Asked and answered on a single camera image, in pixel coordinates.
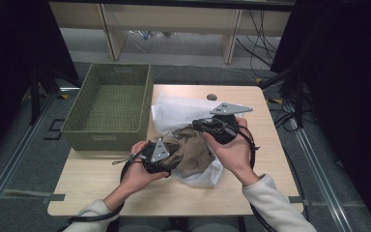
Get grey gripper wrist strap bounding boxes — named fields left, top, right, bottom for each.
left=111, top=155, right=139, bottom=166

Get green woven basket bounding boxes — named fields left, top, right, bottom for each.
left=60, top=63, right=155, bottom=153

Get white mesh laundry bag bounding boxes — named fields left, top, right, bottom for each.
left=150, top=93, right=244, bottom=189

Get person's left hand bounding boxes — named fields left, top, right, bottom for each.
left=119, top=140, right=171, bottom=198

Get metal floor rail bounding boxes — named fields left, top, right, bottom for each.
left=0, top=86, right=81, bottom=223
left=289, top=117, right=356, bottom=232

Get beige pants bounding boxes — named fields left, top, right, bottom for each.
left=154, top=125, right=215, bottom=179

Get black floor cables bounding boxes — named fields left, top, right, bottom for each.
left=268, top=98, right=303, bottom=133

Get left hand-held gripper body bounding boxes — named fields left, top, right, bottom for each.
left=139, top=138, right=175, bottom=176

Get person's lap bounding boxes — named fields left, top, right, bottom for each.
left=119, top=216, right=241, bottom=232

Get light wooden shelf unit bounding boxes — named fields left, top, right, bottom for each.
left=47, top=1, right=296, bottom=65

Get black metal stand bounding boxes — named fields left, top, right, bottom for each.
left=259, top=62, right=307, bottom=130
left=28, top=62, right=82, bottom=126

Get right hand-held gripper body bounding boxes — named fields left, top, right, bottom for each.
left=202, top=101, right=254, bottom=145

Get hanging black cables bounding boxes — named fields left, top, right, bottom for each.
left=236, top=9, right=283, bottom=71

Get black curtain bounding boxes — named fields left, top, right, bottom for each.
left=270, top=0, right=371, bottom=232
left=0, top=0, right=82, bottom=165

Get grey tape strip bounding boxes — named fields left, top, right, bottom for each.
left=41, top=192, right=67, bottom=203
left=288, top=195, right=311, bottom=207

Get clear plastic bag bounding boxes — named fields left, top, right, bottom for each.
left=129, top=29, right=177, bottom=41

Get person's right hand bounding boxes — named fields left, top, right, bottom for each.
left=202, top=116, right=260, bottom=188

